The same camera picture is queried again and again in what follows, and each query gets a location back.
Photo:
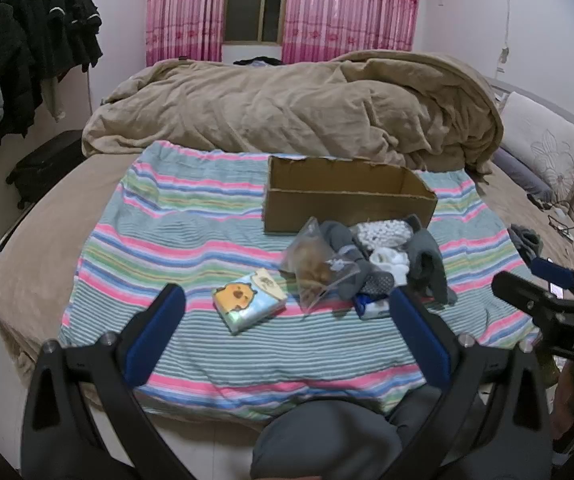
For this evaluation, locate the window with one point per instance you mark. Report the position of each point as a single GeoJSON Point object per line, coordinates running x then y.
{"type": "Point", "coordinates": [247, 0]}

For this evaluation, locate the bed with brown sheet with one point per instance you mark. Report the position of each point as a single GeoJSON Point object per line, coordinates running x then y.
{"type": "Point", "coordinates": [42, 240]}

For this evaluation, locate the striped blanket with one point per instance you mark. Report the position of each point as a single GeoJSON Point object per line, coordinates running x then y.
{"type": "Point", "coordinates": [177, 240]}

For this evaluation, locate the brown cardboard box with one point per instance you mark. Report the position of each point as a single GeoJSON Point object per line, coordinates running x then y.
{"type": "Point", "coordinates": [347, 212]}

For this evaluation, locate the small grey cloth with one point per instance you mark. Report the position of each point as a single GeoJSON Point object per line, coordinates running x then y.
{"type": "Point", "coordinates": [526, 240]}

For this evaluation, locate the blue and white packet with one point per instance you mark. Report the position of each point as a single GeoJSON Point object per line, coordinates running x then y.
{"type": "Point", "coordinates": [372, 307]}

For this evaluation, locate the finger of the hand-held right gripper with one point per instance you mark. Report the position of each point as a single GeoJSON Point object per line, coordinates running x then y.
{"type": "Point", "coordinates": [532, 295]}
{"type": "Point", "coordinates": [552, 272]}

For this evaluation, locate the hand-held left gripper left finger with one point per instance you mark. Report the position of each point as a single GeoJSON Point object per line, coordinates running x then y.
{"type": "Point", "coordinates": [159, 330]}

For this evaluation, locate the dark grey grip sock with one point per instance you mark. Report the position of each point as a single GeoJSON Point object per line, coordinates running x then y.
{"type": "Point", "coordinates": [362, 272]}

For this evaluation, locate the white spotted pouch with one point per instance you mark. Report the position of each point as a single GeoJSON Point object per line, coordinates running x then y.
{"type": "Point", "coordinates": [382, 234]}

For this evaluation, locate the white bed headboard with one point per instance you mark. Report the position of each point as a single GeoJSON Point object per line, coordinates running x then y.
{"type": "Point", "coordinates": [567, 115]}

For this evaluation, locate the hanging black jackets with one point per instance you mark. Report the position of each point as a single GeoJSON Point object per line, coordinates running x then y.
{"type": "Point", "coordinates": [22, 50]}

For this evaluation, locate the pink curtain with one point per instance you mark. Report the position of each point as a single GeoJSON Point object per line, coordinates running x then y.
{"type": "Point", "coordinates": [184, 10]}
{"type": "Point", "coordinates": [352, 10]}

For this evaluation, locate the beige duvet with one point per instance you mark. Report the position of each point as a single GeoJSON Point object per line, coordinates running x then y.
{"type": "Point", "coordinates": [292, 105]}

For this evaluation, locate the white flowered pillow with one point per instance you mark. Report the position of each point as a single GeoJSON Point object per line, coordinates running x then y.
{"type": "Point", "coordinates": [552, 145]}

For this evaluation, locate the grey pillow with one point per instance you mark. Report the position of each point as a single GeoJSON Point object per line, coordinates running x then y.
{"type": "Point", "coordinates": [522, 172]}

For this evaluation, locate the cartoon print tissue pack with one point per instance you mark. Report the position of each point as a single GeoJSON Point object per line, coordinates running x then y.
{"type": "Point", "coordinates": [247, 302]}

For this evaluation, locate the white socks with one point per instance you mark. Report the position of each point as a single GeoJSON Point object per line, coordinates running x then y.
{"type": "Point", "coordinates": [389, 264]}

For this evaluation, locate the black suitcase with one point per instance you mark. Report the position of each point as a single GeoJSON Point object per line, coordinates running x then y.
{"type": "Point", "coordinates": [47, 165]}

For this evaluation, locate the clear plastic snack bag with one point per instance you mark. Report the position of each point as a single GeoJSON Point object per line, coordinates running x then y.
{"type": "Point", "coordinates": [312, 265]}

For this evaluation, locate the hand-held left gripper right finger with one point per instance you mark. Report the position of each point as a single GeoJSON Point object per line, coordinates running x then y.
{"type": "Point", "coordinates": [417, 332]}

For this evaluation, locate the dark clothes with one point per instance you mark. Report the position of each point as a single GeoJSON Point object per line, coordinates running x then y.
{"type": "Point", "coordinates": [257, 61]}

